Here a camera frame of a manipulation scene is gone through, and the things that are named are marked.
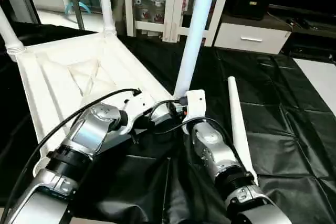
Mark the white plastic table leg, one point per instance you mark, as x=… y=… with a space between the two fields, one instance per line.
x=106 y=1
x=194 y=35
x=9 y=35
x=239 y=124

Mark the white plastic table top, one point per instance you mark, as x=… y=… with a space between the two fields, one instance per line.
x=58 y=77

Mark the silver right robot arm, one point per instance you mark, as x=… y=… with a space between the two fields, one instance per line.
x=220 y=156

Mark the white drawer unit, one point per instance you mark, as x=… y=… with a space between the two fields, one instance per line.
x=252 y=38

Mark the black plastic mat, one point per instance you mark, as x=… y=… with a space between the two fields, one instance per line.
x=294 y=114

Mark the light blue plastic object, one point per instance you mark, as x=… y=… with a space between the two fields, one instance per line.
x=76 y=8

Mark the grey metal pole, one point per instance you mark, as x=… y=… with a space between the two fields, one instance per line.
x=76 y=3

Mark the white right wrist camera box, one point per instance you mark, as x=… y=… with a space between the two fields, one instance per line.
x=194 y=106

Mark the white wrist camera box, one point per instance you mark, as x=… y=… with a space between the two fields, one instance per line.
x=194 y=106
x=140 y=106

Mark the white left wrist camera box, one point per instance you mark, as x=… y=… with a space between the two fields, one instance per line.
x=140 y=106

